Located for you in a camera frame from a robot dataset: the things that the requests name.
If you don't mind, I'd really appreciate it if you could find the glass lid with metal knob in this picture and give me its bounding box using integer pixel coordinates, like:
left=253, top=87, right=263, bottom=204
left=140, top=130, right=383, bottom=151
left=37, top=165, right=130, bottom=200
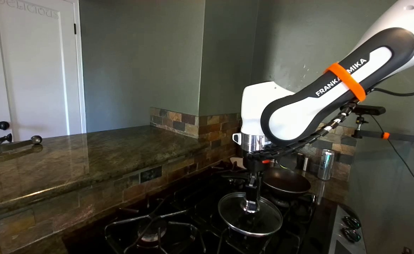
left=218, top=192, right=283, bottom=237

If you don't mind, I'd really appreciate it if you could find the silver drink can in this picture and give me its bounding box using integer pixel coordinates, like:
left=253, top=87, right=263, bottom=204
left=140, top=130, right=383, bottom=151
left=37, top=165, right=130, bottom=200
left=317, top=149, right=335, bottom=180

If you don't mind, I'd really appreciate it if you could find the black gas stove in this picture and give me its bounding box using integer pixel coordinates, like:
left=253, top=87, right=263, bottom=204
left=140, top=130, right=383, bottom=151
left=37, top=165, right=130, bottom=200
left=64, top=164, right=366, bottom=254

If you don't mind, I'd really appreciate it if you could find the black frying pan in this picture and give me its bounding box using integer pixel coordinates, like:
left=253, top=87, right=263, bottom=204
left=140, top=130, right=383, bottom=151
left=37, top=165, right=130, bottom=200
left=263, top=168, right=311, bottom=196

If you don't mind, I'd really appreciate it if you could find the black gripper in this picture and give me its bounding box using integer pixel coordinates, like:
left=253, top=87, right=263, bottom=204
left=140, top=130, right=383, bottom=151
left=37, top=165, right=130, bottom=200
left=243, top=151, right=274, bottom=212

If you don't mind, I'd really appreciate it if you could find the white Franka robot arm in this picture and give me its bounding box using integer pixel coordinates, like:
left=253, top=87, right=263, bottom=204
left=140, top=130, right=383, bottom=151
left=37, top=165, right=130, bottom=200
left=240, top=0, right=414, bottom=171

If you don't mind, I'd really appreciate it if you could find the white door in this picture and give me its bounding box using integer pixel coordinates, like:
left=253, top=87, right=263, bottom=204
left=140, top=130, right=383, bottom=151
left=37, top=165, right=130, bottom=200
left=0, top=0, right=86, bottom=141

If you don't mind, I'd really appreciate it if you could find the black camera on tripod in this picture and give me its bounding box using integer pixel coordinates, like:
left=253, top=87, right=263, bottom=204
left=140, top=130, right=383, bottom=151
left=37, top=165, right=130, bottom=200
left=351, top=103, right=414, bottom=152

